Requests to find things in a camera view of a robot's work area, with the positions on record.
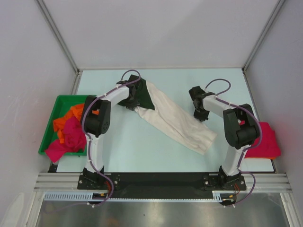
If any white and green t-shirt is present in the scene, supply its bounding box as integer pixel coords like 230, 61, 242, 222
117, 79, 218, 156

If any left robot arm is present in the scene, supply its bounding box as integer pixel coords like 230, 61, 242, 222
80, 70, 142, 189

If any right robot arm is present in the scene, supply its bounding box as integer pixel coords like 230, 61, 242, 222
189, 86, 261, 190

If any orange t-shirt in bin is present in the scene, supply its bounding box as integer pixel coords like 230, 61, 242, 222
53, 103, 84, 144

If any pink t-shirt in bin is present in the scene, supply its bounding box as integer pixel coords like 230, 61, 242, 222
45, 116, 86, 162

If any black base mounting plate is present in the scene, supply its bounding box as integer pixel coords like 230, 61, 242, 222
77, 172, 247, 195

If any folded pink t-shirt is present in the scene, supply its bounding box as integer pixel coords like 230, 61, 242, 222
245, 122, 281, 159

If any left aluminium corner post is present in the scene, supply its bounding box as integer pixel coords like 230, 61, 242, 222
35, 0, 80, 74

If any aluminium corner post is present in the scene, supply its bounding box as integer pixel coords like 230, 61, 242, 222
242, 0, 286, 74
35, 0, 80, 74

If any aluminium frame rail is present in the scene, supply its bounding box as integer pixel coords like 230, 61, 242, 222
34, 173, 292, 193

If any right aluminium corner post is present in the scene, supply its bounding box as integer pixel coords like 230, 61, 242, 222
242, 0, 286, 74

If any slotted cable duct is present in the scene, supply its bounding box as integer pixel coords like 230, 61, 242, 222
44, 191, 236, 202

